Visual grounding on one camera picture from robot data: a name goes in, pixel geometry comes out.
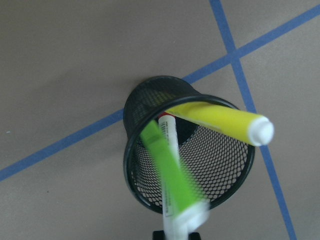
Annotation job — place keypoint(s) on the black mesh pen cup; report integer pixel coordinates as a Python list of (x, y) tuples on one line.
[(219, 163)]

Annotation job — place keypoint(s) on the yellow highlighter pen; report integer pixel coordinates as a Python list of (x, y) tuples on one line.
[(251, 128)]

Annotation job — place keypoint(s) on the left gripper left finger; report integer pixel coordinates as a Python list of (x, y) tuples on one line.
[(158, 235)]

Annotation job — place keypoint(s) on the red white marker pen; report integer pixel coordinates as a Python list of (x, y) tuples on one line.
[(172, 231)]

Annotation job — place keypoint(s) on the green highlighter pen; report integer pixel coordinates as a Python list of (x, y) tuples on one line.
[(183, 197)]

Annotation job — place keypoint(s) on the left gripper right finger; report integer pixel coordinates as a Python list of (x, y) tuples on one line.
[(194, 236)]

